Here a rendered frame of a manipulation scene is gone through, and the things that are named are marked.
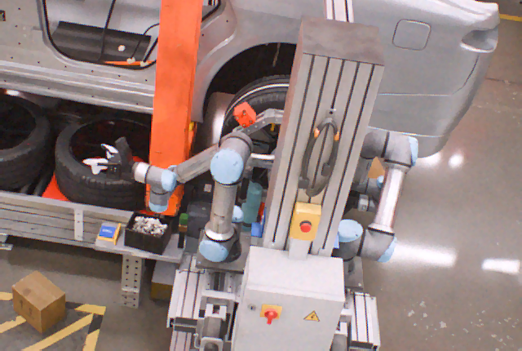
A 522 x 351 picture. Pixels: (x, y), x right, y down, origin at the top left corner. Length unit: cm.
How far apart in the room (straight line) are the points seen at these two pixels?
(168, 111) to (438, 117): 145
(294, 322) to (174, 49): 129
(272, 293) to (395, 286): 199
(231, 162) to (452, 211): 270
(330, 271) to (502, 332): 200
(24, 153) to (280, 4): 160
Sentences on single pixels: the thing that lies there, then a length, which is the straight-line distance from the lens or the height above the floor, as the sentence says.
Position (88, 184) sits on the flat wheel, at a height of 46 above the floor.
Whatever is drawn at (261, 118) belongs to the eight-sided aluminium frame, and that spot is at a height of 109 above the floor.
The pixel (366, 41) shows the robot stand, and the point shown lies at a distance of 237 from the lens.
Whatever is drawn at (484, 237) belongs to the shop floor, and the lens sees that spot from 506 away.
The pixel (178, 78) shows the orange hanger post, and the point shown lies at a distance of 333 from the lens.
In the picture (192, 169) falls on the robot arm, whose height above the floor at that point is 123.
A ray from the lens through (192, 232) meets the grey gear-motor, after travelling 408.
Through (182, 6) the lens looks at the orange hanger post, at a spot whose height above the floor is 168.
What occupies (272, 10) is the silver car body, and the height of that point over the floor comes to 148.
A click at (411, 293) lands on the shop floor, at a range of 449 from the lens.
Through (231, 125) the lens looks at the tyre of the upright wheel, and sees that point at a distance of 371.
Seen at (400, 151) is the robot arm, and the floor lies 133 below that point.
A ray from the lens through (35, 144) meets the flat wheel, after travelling 428.
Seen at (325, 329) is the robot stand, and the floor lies 108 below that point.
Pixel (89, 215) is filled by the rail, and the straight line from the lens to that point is 405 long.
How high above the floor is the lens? 310
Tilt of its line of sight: 37 degrees down
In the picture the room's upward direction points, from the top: 10 degrees clockwise
